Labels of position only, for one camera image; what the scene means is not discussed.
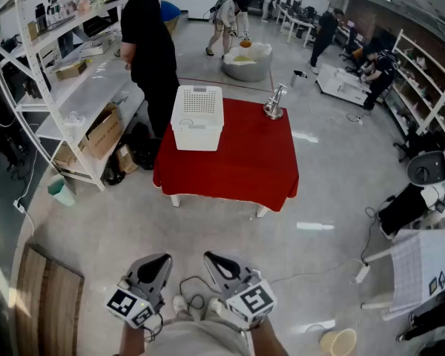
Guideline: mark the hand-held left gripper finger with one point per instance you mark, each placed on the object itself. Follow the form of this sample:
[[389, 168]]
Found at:
[[162, 280], [137, 271]]

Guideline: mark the red tablecloth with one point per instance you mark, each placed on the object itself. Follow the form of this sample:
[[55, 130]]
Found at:
[[244, 154]]

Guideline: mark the small cardboard box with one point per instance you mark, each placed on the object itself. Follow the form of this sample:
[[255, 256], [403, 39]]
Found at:
[[126, 158]]

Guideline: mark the white plastic basket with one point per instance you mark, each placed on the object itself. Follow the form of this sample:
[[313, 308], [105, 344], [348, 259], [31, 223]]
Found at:
[[196, 137]]

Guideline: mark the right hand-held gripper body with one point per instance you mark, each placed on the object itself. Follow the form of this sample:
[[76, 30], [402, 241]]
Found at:
[[250, 300]]

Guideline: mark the white metal shelf rack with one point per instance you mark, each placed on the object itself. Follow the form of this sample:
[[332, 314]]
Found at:
[[92, 91]]

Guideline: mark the black backpack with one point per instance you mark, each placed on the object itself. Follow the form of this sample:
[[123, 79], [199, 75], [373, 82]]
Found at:
[[404, 210]]

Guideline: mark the person's white shirt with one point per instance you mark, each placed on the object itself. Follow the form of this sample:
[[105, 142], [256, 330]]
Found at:
[[200, 341]]

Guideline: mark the person's shoe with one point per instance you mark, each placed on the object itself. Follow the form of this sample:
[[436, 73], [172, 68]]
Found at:
[[214, 306], [180, 304]]

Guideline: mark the yellow bucket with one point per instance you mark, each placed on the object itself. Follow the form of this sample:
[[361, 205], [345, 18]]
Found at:
[[337, 341]]

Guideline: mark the white open shelf unit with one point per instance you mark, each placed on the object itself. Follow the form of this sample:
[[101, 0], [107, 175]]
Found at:
[[438, 102]]

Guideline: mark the person's right shoe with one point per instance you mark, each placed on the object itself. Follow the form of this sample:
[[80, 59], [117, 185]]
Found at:
[[214, 306]]

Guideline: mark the orange cushion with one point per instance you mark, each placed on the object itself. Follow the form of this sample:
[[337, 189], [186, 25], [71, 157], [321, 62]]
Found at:
[[246, 43]]

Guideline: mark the blue beanbag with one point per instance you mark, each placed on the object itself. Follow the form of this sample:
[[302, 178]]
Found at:
[[170, 10]]

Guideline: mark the white power strip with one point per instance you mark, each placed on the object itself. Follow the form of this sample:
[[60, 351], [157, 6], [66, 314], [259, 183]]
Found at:
[[362, 274], [19, 206]]

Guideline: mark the white desks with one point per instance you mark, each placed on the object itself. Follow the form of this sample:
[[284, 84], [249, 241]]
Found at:
[[296, 22]]

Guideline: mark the white low cabinet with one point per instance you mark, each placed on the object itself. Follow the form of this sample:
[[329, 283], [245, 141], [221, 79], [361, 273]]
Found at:
[[337, 84]]

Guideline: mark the small black plastic bag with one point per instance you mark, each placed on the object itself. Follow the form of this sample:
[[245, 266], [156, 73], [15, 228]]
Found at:
[[113, 173]]

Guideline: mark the person's left forearm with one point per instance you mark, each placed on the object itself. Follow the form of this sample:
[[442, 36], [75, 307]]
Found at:
[[131, 341]]

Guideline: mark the large cardboard box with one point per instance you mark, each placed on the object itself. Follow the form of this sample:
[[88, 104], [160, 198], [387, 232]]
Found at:
[[104, 132]]

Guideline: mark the teal waste bin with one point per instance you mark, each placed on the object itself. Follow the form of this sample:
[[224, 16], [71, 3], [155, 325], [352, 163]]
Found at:
[[61, 193]]

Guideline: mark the white carton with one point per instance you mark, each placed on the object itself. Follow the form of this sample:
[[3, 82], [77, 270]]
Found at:
[[94, 48]]

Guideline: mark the large black plastic bag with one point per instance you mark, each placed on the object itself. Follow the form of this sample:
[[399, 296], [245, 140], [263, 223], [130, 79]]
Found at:
[[144, 147]]

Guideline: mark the silver waste bin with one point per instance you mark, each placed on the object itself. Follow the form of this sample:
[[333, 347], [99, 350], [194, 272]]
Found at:
[[299, 82]]

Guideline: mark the grey beanbag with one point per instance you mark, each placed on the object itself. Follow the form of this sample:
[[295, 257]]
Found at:
[[244, 70]]

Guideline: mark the flat cardboard box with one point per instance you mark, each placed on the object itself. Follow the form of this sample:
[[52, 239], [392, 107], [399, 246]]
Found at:
[[65, 154]]

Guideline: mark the black office chair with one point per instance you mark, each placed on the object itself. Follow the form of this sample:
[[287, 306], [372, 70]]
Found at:
[[408, 145]]

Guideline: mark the grey round appliance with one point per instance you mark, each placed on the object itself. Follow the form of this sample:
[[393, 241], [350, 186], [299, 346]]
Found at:
[[435, 161]]

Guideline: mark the person's right forearm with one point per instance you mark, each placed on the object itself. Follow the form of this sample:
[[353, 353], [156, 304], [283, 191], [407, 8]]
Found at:
[[269, 341]]

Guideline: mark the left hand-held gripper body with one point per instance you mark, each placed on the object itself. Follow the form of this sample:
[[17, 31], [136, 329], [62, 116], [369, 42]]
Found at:
[[128, 304]]

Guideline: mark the person's left shoe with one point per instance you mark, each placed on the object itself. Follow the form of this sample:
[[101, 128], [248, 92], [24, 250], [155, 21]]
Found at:
[[180, 304]]

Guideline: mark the table with white cloth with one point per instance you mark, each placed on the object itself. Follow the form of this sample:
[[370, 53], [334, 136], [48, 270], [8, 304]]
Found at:
[[419, 265]]

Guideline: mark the wooden board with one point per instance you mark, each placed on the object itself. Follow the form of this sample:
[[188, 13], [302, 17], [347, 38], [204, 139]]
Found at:
[[48, 302]]

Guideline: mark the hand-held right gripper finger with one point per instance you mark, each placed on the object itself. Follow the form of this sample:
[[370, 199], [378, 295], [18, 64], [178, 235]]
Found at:
[[241, 269], [217, 280]]

